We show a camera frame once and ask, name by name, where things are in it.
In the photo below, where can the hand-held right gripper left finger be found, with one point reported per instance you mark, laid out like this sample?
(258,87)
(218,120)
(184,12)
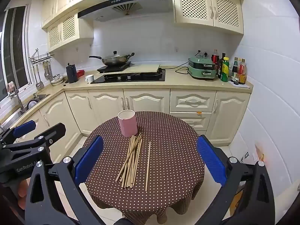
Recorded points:
(90,159)

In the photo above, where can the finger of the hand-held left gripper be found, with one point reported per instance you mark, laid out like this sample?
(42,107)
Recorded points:
(55,132)
(23,128)

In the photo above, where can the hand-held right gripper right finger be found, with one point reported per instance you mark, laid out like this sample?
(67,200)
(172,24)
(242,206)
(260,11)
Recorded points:
(211,160)

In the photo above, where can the bundle of wooden chopsticks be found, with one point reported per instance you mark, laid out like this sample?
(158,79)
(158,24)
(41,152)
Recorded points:
(129,171)

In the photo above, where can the pink cylindrical cup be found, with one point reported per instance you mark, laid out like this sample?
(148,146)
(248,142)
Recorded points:
(127,126)

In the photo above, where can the slim wooden chopstick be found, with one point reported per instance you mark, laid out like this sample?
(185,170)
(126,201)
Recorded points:
(148,166)

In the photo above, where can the person's left hand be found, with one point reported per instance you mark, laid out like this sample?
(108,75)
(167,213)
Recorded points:
(22,192)

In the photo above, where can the steel kitchen sink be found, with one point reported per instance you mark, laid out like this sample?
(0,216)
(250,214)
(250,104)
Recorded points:
(14,116)

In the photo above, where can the steel pot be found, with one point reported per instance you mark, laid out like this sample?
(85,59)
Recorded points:
(32,104)

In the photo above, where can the steel faucet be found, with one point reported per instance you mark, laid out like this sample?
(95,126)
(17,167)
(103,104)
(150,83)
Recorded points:
(19,98)

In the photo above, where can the brown polka dot tablecloth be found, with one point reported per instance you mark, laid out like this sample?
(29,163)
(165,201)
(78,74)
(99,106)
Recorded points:
(168,145)

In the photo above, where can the stacked plates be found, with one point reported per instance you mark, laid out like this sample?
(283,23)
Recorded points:
(57,80)

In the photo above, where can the black knife block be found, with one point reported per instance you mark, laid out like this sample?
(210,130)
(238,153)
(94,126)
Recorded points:
(71,73)

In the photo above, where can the white mug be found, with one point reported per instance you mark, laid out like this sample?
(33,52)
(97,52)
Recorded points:
(89,78)

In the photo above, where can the red box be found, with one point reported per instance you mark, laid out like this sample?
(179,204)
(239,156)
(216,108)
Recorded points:
(80,73)

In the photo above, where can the cream base cabinets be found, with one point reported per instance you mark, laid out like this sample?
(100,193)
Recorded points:
(145,100)

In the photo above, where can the dark framed window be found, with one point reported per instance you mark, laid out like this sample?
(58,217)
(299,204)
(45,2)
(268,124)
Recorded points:
(14,46)

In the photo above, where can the black induction cooker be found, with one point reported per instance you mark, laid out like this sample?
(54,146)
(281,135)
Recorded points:
(112,69)

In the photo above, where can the green yellow label bottle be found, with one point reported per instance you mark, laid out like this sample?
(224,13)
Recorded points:
(225,71)

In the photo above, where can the dark soy sauce bottle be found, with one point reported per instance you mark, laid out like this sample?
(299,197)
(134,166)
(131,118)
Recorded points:
(234,71)

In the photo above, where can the green electric grill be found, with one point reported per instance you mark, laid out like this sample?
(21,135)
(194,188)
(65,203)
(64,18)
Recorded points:
(201,68)

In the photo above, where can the tall dark glass bottle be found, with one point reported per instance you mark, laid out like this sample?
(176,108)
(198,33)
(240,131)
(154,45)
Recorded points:
(220,68)

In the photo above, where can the steel wok with lid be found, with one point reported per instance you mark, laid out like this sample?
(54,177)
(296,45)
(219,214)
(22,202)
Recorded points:
(114,59)

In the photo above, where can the black glass gas hob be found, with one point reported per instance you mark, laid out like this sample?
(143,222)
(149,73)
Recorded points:
(140,78)

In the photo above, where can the red label cola bottle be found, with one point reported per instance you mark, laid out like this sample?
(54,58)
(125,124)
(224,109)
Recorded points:
(215,57)

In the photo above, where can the steel range hood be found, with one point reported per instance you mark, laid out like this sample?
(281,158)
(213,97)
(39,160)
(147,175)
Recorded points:
(131,4)

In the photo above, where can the metal wall utensil rack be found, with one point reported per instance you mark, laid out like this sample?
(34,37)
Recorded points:
(41,57)

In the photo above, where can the small cream lattice wall cabinet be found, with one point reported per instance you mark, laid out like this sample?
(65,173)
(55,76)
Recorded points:
(68,30)

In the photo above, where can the cream plain wall cabinet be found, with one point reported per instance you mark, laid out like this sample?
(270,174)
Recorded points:
(65,0)

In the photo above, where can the wide cream lattice wall cabinet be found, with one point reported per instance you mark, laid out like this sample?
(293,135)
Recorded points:
(206,9)

